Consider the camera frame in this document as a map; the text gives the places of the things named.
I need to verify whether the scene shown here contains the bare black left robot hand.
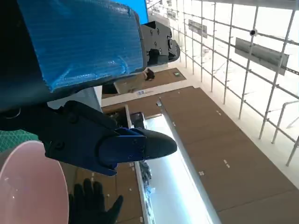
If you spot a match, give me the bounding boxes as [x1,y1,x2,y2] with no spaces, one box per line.
[0,0,180,177]

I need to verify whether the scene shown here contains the grey hanging panel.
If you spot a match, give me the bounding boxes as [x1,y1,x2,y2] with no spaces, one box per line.
[235,37,290,76]
[188,19,208,39]

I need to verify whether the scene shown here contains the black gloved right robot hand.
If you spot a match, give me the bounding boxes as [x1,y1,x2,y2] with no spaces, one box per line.
[69,178,124,224]

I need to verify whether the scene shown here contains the green cutting mat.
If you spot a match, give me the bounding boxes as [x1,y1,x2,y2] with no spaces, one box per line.
[0,129,40,154]

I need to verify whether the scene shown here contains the person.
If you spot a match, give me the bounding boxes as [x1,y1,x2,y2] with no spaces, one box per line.
[143,68,155,81]

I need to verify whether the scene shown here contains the pink bowl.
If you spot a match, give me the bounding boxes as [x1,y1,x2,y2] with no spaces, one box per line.
[0,140,70,224]

